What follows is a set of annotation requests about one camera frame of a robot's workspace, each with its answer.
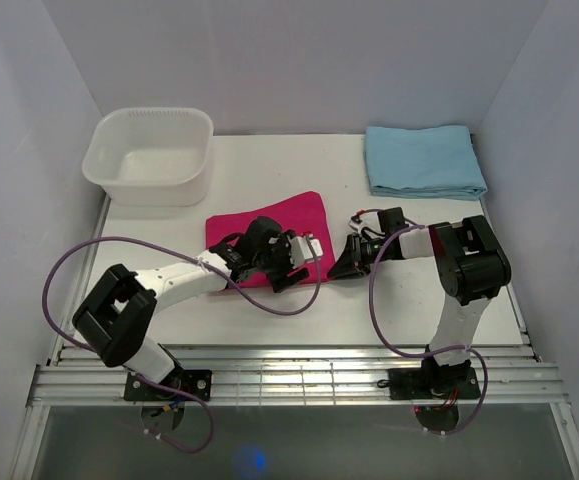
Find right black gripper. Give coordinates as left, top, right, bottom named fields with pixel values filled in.
left=328, top=232, right=389, bottom=279

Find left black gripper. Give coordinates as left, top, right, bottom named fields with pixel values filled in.
left=253, top=229, right=308, bottom=293

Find pink trousers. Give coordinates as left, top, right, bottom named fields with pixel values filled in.
left=204, top=189, right=334, bottom=296

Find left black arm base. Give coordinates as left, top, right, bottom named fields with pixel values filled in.
left=122, top=369, right=213, bottom=402

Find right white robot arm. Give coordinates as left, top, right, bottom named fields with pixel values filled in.
left=327, top=207, right=511, bottom=399

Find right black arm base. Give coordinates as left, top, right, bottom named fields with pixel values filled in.
left=377, top=367, right=481, bottom=400

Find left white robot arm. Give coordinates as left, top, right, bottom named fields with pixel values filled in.
left=72, top=216, right=323, bottom=400

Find folded light blue trousers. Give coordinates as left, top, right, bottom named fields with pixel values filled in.
left=364, top=125, right=488, bottom=201

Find white plastic basket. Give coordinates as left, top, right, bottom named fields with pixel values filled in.
left=82, top=108, right=214, bottom=207

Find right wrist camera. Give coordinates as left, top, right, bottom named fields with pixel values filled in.
left=348, top=211, right=368, bottom=235

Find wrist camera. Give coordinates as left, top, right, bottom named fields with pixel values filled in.
left=289, top=233, right=324, bottom=269
left=348, top=211, right=368, bottom=235

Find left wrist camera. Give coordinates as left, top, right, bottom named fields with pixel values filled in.
left=289, top=233, right=324, bottom=269

